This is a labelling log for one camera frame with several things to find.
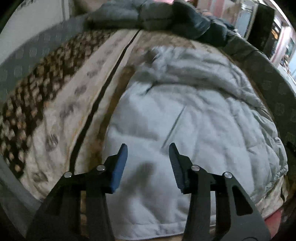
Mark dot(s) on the grey patterned bed sheet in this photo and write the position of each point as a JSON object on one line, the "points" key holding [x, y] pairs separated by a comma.
{"points": [[30, 53]]}

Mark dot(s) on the white patterned wardrobe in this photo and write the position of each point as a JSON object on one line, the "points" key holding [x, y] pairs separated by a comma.
{"points": [[30, 20]]}

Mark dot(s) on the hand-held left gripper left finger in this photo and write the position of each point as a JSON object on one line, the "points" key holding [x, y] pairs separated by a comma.
{"points": [[119, 169]]}

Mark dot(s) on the dark blue folded quilt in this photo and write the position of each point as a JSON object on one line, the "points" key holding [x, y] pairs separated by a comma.
{"points": [[196, 23]]}

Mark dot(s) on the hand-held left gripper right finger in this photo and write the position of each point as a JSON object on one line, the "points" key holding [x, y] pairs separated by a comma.
{"points": [[177, 166]]}

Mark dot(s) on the light blue puffer jacket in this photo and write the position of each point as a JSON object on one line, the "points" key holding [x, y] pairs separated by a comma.
{"points": [[196, 111]]}

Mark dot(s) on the black tall cabinet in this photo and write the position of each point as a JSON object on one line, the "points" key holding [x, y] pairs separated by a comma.
{"points": [[262, 30]]}

